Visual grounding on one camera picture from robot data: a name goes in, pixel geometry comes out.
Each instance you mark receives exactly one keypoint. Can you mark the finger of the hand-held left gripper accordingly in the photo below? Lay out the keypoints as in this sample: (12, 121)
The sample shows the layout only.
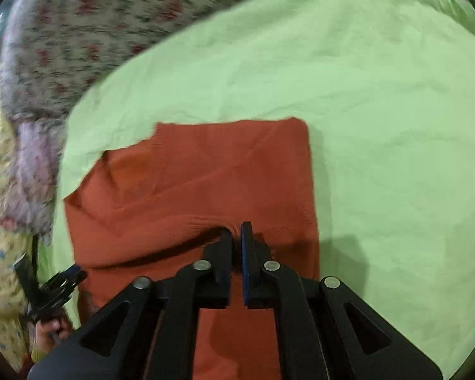
(73, 271)
(61, 295)

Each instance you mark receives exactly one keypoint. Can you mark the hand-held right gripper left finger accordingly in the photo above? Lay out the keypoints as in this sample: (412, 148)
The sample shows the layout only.
(225, 250)

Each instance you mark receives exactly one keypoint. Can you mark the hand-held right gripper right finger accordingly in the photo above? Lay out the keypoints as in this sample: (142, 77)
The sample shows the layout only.
(246, 245)

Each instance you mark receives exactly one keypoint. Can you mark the orange knit sweater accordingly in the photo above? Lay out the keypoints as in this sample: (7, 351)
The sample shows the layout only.
(206, 174)

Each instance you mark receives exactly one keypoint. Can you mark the person's left hand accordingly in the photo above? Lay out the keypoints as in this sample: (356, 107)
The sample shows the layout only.
(49, 332)

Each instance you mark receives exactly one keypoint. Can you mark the yellow cartoon print quilt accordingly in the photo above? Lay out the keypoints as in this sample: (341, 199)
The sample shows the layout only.
(0, 285)

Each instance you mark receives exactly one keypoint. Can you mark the purple floral cloth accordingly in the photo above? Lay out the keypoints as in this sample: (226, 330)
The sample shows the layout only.
(31, 174)

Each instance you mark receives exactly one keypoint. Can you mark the light green bed sheet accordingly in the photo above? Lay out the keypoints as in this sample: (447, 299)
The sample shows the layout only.
(360, 107)

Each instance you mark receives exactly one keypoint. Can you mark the red floral bed cover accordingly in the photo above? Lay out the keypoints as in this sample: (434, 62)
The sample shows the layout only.
(103, 19)

